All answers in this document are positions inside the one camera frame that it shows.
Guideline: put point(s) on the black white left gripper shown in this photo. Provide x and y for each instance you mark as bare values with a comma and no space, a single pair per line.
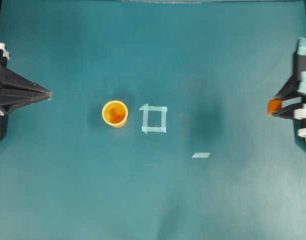
13,100

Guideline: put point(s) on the orange yellow cup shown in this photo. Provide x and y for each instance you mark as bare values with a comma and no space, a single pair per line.
115,113

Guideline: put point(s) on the teal tape strip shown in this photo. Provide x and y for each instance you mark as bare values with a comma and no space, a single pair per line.
201,155

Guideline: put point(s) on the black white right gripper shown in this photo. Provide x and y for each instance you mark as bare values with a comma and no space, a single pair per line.
296,87

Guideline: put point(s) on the orange block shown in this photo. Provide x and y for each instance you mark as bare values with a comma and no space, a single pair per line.
274,106

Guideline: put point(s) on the teal tape square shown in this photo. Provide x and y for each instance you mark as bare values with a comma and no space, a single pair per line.
154,119

